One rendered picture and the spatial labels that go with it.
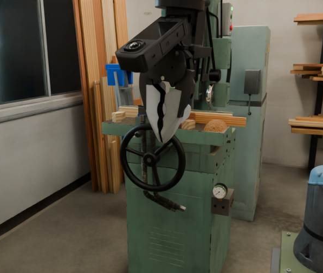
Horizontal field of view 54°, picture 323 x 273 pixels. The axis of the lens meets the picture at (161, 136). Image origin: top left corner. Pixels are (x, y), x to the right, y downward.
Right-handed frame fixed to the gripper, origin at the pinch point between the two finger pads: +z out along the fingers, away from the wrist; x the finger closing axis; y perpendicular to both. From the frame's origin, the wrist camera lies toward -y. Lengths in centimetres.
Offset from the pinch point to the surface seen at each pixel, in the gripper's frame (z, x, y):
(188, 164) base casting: 39, 34, 80
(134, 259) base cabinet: 98, 56, 74
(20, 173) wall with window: 88, 171, 85
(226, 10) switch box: -30, 44, 124
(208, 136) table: 25, 27, 82
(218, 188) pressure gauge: 44, 17, 77
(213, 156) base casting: 33, 24, 82
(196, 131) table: 24, 32, 81
